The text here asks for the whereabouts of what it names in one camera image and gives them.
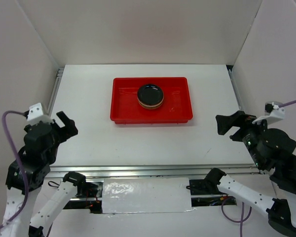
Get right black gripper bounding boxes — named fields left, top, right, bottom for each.
left=214, top=108, right=272, bottom=167

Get black plate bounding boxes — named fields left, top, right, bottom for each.
left=137, top=84, right=164, bottom=106

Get cream floral plate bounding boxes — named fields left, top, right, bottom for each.
left=139, top=103, right=162, bottom=110

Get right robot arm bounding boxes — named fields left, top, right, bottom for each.
left=205, top=111, right=296, bottom=237

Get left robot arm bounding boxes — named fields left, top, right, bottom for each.
left=0, top=104, right=87, bottom=237

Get red plastic bin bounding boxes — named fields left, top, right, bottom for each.
left=110, top=77, right=193, bottom=124

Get white taped cover panel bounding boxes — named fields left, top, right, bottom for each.
left=102, top=178, right=192, bottom=214

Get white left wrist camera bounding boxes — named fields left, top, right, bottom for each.
left=26, top=103, right=54, bottom=125

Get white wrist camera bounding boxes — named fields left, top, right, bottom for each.
left=26, top=103, right=54, bottom=125
left=252, top=101, right=285, bottom=125

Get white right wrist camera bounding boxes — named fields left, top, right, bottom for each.
left=252, top=101, right=285, bottom=125

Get aluminium rail frame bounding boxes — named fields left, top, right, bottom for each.
left=49, top=65, right=258, bottom=179

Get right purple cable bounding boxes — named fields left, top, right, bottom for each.
left=221, top=97, right=296, bottom=237

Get purple cable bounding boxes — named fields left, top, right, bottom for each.
left=0, top=110, right=30, bottom=233
left=221, top=97, right=296, bottom=237

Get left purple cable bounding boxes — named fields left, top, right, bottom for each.
left=0, top=110, right=30, bottom=233

